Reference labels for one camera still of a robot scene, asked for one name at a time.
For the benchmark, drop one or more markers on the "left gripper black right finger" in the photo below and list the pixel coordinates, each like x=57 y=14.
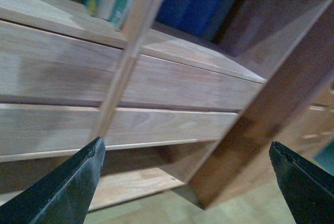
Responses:
x=306 y=188

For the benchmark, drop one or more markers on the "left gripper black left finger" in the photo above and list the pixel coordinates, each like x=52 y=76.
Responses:
x=63 y=195

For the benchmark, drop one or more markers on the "light wooden bookshelf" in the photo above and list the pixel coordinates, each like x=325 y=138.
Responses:
x=172 y=109

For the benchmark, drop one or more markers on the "dark blue backdrop curtain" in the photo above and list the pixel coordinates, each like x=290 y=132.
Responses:
x=200 y=18

